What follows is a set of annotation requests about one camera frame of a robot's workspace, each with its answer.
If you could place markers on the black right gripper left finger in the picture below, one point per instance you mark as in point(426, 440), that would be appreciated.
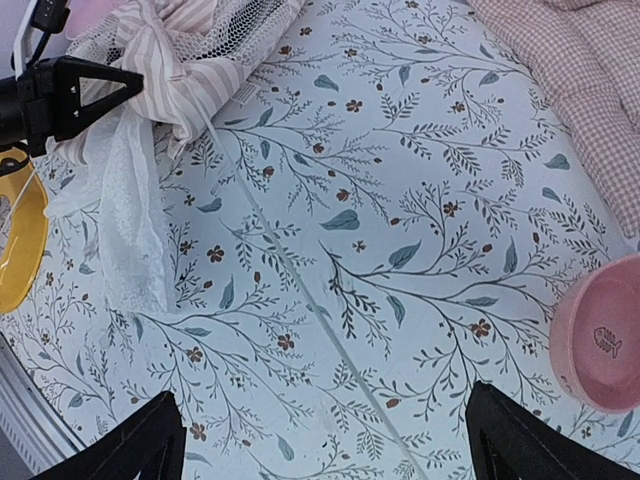
point(149, 444)

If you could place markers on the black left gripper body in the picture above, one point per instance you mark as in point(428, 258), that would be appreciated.
point(31, 112)

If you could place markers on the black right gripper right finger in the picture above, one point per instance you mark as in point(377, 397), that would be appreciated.
point(508, 442)

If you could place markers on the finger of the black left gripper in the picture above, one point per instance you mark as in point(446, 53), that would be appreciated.
point(86, 91)

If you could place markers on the striped pet tent fabric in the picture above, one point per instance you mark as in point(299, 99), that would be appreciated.
point(194, 57)

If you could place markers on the pink bowl behind tent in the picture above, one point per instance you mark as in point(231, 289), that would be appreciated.
point(85, 14)

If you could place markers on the pink cat-ear pet bowl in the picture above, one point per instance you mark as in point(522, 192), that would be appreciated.
point(594, 337)

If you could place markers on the yellow double bowl holder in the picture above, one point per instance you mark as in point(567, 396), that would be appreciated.
point(28, 227)

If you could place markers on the pink gingham cushion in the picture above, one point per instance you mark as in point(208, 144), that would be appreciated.
point(585, 57)

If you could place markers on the front aluminium rail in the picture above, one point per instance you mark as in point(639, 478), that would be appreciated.
point(40, 436)

